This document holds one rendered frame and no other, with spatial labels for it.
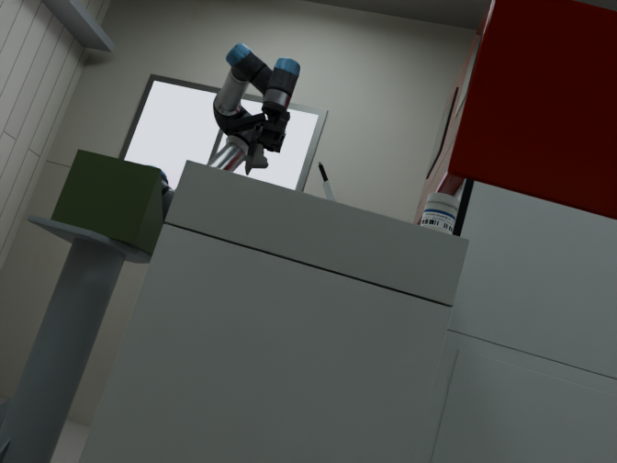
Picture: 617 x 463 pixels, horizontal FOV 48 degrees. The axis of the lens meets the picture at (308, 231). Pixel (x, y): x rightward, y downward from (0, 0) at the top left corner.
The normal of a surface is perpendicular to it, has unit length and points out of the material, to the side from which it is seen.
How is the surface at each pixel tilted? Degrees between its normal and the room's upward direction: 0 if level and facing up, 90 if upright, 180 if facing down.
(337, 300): 90
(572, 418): 90
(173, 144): 90
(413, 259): 90
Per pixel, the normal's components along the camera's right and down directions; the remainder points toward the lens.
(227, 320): -0.01, -0.23
